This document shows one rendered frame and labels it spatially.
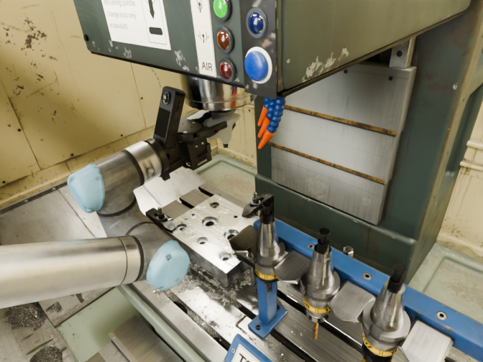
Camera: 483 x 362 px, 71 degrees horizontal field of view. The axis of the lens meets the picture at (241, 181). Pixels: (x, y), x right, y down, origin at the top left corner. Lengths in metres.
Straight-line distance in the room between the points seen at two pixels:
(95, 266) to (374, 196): 0.89
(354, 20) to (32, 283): 0.50
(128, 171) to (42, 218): 1.09
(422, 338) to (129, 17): 0.60
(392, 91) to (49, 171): 1.41
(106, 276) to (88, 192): 0.15
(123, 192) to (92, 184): 0.06
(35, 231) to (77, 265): 1.15
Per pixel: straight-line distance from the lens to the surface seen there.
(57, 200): 1.72
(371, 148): 1.09
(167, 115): 0.66
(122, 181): 0.62
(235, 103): 0.68
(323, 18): 0.40
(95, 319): 1.42
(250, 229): 0.69
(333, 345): 0.91
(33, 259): 0.50
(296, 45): 0.36
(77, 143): 1.73
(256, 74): 0.36
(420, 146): 1.08
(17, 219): 1.70
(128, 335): 1.20
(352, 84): 1.05
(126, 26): 0.56
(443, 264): 1.64
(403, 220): 1.22
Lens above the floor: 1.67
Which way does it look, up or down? 33 degrees down
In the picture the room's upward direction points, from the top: 4 degrees counter-clockwise
